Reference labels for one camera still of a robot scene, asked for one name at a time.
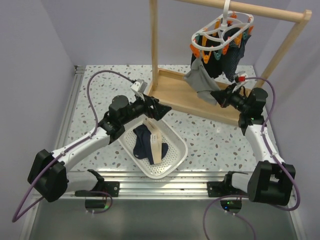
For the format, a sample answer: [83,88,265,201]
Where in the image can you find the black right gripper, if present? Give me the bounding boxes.
[211,83,250,114]

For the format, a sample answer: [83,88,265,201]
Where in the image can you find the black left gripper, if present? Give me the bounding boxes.
[120,91,171,125]

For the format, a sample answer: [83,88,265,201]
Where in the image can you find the grey underwear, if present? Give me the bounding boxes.
[183,58,221,106]

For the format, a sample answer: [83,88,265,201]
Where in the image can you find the navy underwear with beige band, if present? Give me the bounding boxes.
[133,118,169,165]

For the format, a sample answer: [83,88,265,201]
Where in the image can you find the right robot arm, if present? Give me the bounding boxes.
[210,83,296,206]

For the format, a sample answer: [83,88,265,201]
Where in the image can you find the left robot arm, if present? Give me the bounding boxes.
[27,95,172,203]

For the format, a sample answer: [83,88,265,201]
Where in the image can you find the navy striped underwear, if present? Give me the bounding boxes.
[220,30,251,82]

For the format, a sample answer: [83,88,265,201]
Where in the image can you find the black underwear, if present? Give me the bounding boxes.
[190,27,241,79]

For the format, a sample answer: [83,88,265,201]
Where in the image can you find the white round clip hanger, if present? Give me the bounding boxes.
[190,0,254,52]

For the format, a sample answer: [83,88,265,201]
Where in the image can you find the wooden clothes rack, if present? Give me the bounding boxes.
[147,0,312,126]

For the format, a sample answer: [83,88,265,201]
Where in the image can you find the white perforated plastic basket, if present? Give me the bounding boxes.
[118,116,188,179]

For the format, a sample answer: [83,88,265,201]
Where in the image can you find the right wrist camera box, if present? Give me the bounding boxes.
[233,71,246,86]

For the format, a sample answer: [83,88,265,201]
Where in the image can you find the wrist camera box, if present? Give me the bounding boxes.
[233,71,246,86]
[130,79,148,99]

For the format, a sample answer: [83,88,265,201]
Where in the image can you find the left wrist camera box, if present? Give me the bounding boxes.
[130,79,148,99]

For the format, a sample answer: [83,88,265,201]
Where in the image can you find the aluminium frame rails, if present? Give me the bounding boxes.
[19,65,301,240]

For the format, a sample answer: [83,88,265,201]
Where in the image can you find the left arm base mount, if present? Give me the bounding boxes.
[75,181,120,215]

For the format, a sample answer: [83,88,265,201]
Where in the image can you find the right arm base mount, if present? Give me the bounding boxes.
[206,181,246,214]

